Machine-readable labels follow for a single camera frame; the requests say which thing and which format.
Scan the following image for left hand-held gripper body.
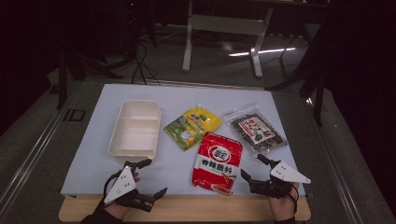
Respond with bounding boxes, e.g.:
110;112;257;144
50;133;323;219
103;161;156;214

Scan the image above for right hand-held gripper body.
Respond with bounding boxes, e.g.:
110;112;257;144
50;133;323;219
247;160;312;200

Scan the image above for white divided lunch box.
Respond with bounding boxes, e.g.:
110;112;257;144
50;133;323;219
107;99;163;164

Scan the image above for clear seaweed packet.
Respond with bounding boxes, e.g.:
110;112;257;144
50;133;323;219
222;104;290;155

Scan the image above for red seasoning packet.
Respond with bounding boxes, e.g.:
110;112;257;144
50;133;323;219
191;132;244;197

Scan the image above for person's left hand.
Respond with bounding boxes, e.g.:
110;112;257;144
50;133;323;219
104;172;141;221

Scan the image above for person's right hand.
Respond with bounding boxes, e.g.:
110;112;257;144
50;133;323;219
268;182;301;222

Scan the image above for wooden table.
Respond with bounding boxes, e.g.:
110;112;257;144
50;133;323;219
58;185;312;223

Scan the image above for yellow spout pouch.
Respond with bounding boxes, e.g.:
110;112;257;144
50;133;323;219
163;104;224;152

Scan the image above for white board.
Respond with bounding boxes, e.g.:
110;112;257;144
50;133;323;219
60;83;306;198

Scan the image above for dark chair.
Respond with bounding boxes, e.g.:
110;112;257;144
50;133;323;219
264;12;344;127

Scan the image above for dark metal stand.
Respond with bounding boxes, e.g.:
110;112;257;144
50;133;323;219
55;46;125;110

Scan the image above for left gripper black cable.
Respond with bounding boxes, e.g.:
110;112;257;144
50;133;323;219
102;169;126;203

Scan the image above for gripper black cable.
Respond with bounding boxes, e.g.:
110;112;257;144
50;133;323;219
288;185;301;217
102;169;126;203

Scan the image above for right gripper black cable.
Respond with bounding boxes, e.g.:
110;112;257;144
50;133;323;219
288;185;301;217

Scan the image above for metal floor rail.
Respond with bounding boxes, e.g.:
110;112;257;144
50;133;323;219
305;96;366;224
0;83;82;216

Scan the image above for black floor cables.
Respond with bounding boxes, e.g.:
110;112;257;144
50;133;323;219
130;38;162;87

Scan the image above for white desk frame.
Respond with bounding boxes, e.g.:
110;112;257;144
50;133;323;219
181;0;276;79

